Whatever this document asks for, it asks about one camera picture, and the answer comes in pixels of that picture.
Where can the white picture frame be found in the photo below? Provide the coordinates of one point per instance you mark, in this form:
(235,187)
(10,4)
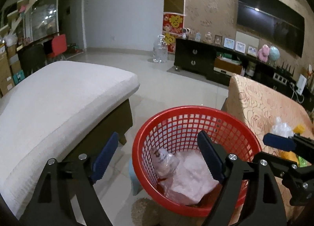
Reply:
(240,47)

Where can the crushed clear plastic bottle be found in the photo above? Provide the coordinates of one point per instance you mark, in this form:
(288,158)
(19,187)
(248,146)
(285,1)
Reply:
(164,163)

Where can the white cushioned sofa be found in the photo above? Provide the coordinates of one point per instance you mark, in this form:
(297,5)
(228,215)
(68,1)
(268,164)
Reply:
(48,114)

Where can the white security camera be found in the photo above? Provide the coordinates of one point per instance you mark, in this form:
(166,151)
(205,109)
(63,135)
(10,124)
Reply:
(185,33)

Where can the light blue plastic stool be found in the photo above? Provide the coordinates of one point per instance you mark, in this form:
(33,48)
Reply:
(135,184)

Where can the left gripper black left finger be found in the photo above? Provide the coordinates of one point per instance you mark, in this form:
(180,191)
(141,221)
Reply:
(61,181)

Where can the rose pattern tablecloth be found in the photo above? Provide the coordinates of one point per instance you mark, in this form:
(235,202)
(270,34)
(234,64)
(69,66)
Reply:
(258,106)

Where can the light blue globe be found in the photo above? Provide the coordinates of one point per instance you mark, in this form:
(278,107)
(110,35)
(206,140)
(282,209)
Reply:
(274,55)

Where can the red festive wall poster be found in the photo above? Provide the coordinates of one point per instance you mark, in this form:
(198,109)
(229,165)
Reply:
(172,29)

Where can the black wifi router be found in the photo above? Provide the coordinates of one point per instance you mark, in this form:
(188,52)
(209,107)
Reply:
(286,69)

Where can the green snack packet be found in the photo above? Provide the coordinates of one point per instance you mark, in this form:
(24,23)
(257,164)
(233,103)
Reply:
(302,162)

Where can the yellow foam fruit net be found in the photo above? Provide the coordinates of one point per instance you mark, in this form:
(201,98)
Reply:
(299,129)

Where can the pink plush toy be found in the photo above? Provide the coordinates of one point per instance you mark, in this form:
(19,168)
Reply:
(263,53)

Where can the stacked cardboard boxes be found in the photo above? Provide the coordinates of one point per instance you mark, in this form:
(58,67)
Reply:
(11,71)

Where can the black tv cabinet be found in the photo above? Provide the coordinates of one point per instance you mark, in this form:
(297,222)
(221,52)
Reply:
(218,64)

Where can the white router box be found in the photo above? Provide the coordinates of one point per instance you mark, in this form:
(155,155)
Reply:
(301,83)

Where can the clear large water jug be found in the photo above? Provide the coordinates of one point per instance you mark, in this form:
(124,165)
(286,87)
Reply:
(160,50)

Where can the blue picture frame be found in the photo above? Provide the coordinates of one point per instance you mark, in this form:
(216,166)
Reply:
(229,43)

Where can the wall mounted black television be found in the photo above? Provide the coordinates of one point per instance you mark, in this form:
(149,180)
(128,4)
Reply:
(274,21)

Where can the clear plastic bag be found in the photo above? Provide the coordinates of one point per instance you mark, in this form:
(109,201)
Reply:
(281,128)

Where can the red chair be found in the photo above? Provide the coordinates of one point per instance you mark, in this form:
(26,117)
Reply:
(59,46)

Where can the small picture frame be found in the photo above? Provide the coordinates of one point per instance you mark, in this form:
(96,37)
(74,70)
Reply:
(252,51)

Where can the red plastic mesh basket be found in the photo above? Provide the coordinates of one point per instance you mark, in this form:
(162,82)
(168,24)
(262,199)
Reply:
(176,130)

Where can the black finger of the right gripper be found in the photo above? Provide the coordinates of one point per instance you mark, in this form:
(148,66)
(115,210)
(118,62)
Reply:
(301,146)
(280,167)

